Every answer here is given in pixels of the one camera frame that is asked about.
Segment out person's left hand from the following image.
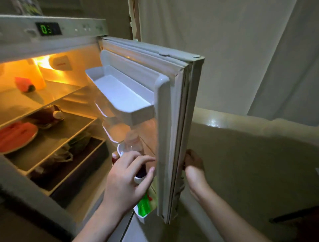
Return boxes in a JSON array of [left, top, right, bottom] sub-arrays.
[[102, 151, 156, 215]]

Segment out person's right hand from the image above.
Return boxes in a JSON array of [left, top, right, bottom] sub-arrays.
[[183, 149, 210, 198]]

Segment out clear bottle with dark liquid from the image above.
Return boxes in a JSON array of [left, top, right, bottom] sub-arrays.
[[124, 131, 148, 179]]

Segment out white refrigerator door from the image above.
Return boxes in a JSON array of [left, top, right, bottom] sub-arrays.
[[85, 36, 205, 224]]

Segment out person's left forearm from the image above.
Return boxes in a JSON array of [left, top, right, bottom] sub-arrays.
[[72, 201, 125, 242]]

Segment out person's right forearm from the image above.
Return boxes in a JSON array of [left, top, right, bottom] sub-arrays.
[[191, 182, 272, 242]]

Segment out green packet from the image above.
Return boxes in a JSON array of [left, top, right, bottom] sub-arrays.
[[137, 193, 152, 217]]

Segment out clear door shelf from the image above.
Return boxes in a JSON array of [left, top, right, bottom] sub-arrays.
[[94, 98, 119, 118], [102, 119, 131, 144]]

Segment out bag of green vegetables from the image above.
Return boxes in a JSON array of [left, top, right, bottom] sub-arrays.
[[39, 132, 92, 173]]

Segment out dark crisper drawer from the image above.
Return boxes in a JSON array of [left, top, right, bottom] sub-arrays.
[[28, 137, 110, 209]]

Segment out white door shelf tray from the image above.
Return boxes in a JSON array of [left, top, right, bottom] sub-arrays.
[[85, 50, 170, 126]]

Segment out glass fridge shelf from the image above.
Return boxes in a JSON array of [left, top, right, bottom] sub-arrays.
[[4, 112, 97, 174], [0, 80, 82, 128]]

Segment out dark bottle with white cap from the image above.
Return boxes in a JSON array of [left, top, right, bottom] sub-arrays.
[[27, 104, 65, 129]]

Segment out white curtain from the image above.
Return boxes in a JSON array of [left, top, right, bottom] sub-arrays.
[[138, 0, 319, 126]]

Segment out red watermelon slices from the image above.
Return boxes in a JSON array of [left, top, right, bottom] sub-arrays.
[[0, 122, 37, 153]]

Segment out white fridge light cover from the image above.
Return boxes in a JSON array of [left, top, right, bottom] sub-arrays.
[[48, 55, 73, 72]]

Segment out translucent yellowish bottle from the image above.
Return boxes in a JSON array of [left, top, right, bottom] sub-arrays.
[[26, 58, 47, 91]]

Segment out red packet with dark end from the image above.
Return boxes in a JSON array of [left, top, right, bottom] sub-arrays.
[[15, 76, 36, 93]]

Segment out green digital display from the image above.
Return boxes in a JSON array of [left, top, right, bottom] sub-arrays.
[[35, 22, 62, 36]]

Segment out white refrigerator body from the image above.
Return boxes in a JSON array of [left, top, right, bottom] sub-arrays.
[[0, 15, 160, 242]]

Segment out printed packet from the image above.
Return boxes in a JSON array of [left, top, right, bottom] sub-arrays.
[[10, 0, 43, 16]]

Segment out wooden frame post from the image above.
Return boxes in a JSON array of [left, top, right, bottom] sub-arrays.
[[128, 0, 142, 42]]

